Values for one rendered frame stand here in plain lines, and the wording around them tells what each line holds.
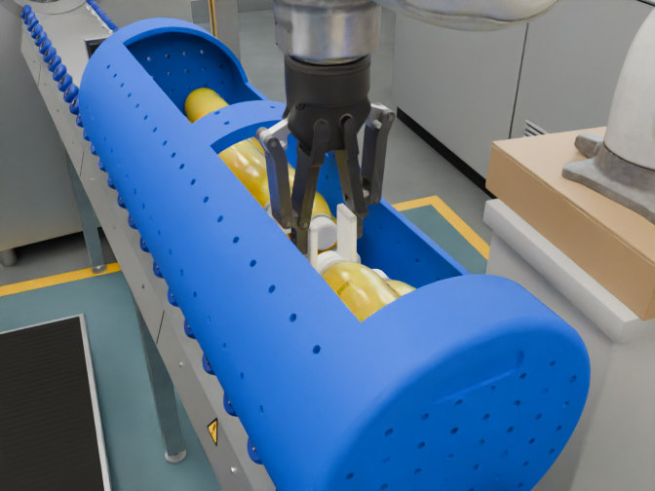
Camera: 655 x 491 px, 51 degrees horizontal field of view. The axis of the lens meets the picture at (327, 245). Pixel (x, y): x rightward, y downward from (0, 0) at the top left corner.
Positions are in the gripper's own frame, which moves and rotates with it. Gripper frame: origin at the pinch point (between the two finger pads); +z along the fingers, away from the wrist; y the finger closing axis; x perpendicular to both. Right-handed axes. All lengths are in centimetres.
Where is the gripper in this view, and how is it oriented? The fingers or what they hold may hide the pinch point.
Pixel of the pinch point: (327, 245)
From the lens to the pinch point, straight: 70.0
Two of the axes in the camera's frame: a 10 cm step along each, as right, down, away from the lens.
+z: 0.0, 8.3, 5.6
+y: -8.9, 2.6, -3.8
